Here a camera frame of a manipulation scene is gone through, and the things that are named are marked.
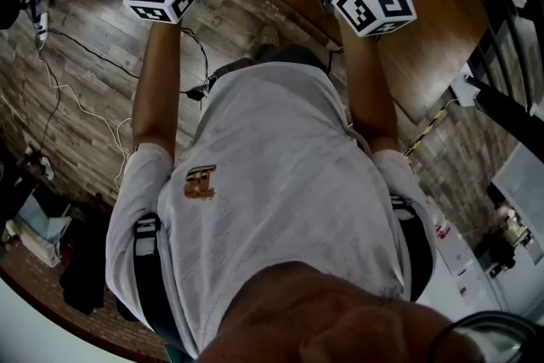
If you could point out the person's beige shoe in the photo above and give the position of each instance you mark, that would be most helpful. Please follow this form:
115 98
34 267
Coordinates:
268 36

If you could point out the yellow black striped tape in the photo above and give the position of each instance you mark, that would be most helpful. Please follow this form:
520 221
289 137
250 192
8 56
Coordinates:
427 132

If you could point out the person's grey shirt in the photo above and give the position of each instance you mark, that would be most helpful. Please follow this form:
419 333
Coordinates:
276 191

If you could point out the person's dark trousers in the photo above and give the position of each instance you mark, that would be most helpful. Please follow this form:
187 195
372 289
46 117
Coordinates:
293 54

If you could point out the person's glasses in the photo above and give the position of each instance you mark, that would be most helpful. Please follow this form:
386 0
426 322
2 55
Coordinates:
501 336

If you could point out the black power adapter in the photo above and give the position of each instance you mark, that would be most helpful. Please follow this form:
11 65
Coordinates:
195 94

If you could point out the black bag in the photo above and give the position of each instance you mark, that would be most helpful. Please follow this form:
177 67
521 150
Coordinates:
83 263

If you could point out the person's right forearm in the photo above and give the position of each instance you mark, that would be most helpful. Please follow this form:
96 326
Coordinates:
370 98

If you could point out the person's left forearm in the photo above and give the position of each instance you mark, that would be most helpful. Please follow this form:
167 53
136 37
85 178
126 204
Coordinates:
155 89

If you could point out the person's chin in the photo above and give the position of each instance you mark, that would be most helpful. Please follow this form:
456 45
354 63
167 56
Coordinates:
323 319

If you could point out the black pole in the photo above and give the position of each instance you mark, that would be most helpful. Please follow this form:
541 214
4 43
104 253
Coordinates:
510 110

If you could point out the white panel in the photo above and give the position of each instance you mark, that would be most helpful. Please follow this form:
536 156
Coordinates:
525 183

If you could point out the open cardboard box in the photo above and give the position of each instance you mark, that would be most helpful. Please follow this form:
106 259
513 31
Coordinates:
40 234

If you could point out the white power strip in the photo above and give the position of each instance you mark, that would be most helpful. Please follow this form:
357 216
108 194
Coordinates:
42 26

